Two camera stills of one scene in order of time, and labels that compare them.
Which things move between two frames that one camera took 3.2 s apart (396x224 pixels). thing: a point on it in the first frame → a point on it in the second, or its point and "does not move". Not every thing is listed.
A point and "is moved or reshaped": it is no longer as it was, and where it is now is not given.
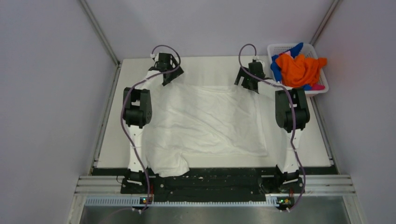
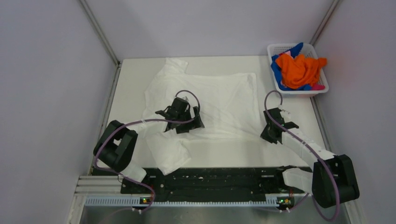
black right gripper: [242, 73] → [264, 135]
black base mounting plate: [233, 185] does not move
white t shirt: [203, 120] is moved or reshaped
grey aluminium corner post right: [332, 7] does not move
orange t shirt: [299, 71] does not move
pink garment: [317, 87] does not move
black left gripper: [174, 73] → [197, 124]
